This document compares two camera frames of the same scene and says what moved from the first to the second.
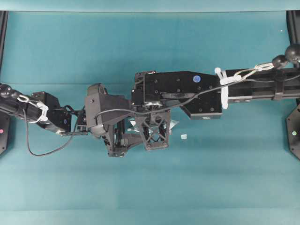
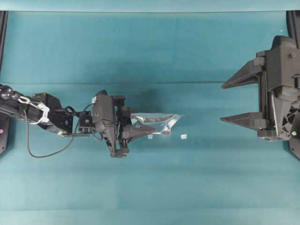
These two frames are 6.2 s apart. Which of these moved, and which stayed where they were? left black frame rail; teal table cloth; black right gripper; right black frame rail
Moved: black right gripper
Stayed: left black frame rail; teal table cloth; right black frame rail
